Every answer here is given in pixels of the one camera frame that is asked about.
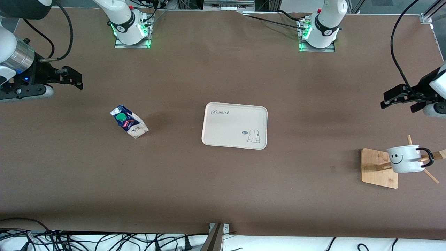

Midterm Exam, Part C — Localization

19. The white smiley mug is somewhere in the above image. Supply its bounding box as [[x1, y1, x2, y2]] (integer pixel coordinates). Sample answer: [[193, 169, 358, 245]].
[[386, 144, 435, 174]]

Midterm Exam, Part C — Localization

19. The blue white milk carton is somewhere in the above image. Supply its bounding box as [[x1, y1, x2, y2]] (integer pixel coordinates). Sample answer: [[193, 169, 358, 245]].
[[110, 105, 149, 139]]

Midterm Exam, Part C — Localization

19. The wooden cup rack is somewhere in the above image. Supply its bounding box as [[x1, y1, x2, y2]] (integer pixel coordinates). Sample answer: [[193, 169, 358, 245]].
[[361, 135, 446, 189]]

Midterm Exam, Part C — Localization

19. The cream rabbit print tray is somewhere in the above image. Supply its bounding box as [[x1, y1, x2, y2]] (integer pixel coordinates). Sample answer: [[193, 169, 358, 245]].
[[201, 102, 268, 150]]

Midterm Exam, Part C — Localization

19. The white power strip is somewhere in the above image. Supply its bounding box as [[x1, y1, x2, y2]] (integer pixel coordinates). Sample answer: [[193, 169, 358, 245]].
[[203, 0, 255, 11]]

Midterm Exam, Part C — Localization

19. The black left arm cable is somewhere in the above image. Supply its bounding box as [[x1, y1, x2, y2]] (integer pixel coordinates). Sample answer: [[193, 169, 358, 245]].
[[390, 0, 419, 97]]

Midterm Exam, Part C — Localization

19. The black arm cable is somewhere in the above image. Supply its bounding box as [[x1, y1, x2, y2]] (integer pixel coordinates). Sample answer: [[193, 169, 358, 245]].
[[23, 0, 74, 63], [390, 0, 419, 97]]

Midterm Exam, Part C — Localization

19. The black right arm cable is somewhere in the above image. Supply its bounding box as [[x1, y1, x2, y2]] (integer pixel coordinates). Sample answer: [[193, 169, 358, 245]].
[[23, 0, 74, 63]]

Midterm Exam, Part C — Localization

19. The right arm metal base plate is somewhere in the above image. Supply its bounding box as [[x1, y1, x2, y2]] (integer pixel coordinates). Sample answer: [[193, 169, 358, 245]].
[[114, 34, 151, 49]]

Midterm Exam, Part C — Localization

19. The aluminium frame profile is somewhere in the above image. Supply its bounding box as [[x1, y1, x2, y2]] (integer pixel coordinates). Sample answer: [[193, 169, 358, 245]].
[[420, 0, 446, 25]]

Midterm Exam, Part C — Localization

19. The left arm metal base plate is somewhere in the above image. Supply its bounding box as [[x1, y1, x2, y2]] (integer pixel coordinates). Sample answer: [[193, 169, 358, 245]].
[[299, 38, 336, 53]]

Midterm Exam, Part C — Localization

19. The black looped floor cable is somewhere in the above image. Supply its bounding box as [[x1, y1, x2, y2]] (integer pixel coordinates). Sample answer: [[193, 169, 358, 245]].
[[0, 218, 53, 242]]

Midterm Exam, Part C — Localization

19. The black base supply cable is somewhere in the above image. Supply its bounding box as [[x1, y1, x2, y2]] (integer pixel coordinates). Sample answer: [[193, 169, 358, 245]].
[[240, 10, 309, 31]]

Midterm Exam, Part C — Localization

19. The long black floor cable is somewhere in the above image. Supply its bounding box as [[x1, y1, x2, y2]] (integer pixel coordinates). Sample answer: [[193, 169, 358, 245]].
[[52, 231, 209, 246]]

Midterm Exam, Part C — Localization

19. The metal camera stand post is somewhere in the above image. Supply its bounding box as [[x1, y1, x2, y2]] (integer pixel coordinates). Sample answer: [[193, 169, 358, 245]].
[[199, 222, 230, 251]]

